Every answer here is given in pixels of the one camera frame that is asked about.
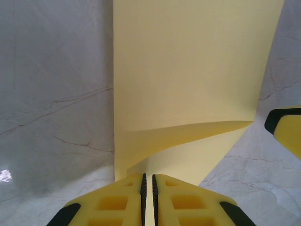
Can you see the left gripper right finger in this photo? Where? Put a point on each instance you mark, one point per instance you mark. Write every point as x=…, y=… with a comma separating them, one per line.
x=188, y=207

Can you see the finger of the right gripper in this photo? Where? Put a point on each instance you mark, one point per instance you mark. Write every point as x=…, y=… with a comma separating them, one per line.
x=289, y=131

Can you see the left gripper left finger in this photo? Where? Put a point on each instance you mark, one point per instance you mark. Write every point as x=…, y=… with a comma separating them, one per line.
x=110, y=204

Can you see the yellow paper sheet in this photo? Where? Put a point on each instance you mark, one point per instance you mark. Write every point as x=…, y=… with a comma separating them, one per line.
x=188, y=70

